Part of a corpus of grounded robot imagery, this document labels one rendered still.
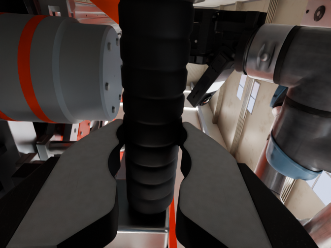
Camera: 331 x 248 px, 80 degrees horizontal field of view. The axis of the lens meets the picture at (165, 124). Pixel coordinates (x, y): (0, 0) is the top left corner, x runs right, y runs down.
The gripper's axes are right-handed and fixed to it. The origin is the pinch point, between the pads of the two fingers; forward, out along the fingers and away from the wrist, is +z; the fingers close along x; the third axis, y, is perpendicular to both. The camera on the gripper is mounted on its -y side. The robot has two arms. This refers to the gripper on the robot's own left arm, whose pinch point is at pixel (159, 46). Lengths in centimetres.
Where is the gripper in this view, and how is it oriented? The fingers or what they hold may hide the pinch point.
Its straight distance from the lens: 45.2
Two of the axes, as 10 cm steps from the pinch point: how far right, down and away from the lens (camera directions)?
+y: 0.6, -8.8, -4.8
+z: -7.2, -3.7, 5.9
